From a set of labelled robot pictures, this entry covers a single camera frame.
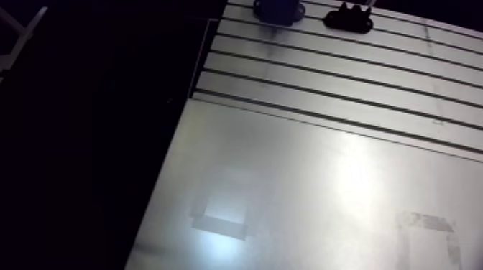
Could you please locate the black oval holder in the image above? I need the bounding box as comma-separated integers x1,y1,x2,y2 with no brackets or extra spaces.
323,1,374,34

